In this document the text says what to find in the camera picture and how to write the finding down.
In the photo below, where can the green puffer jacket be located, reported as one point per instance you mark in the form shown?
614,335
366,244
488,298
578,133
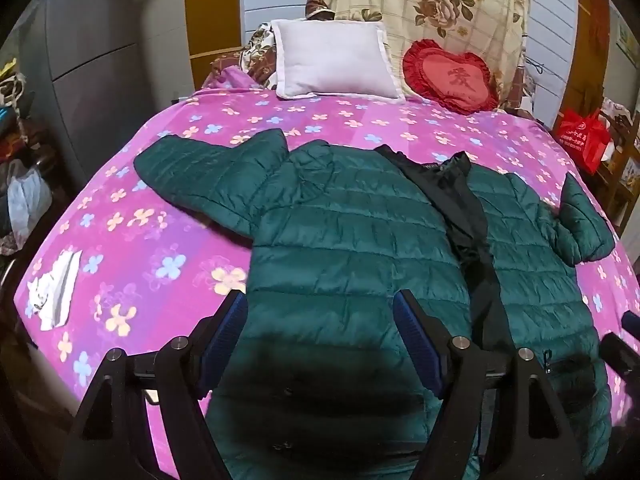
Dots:
340,240

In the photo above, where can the red heart cushion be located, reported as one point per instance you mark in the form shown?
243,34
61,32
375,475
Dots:
452,80

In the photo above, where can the grey refrigerator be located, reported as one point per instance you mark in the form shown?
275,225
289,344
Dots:
85,35

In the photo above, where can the pink floral bed sheet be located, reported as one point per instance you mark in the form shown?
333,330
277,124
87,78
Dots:
175,220

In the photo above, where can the cream rose-print blanket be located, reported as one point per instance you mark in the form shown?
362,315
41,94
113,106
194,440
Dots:
400,0

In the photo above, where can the white plastic bag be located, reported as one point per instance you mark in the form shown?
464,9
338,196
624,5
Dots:
27,202

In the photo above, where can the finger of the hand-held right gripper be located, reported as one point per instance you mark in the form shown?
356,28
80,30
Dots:
632,322
622,357

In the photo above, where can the white folded paper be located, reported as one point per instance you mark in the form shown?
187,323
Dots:
55,290

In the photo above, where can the white pillow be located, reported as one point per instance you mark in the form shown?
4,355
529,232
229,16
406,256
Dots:
330,57

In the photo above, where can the pile of cluttered bags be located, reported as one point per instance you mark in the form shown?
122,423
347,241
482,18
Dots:
20,130

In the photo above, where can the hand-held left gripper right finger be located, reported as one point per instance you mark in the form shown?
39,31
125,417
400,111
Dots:
417,345

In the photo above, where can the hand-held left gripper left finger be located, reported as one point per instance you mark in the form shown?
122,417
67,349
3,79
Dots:
227,340

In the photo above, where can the wooden shelf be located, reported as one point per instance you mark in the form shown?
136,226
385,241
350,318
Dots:
622,170

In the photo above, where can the yellow wooden door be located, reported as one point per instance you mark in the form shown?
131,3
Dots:
212,5

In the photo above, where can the red shopping bag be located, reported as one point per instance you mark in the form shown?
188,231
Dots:
582,140

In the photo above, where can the beige cabinet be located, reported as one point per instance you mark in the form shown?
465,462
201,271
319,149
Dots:
160,25

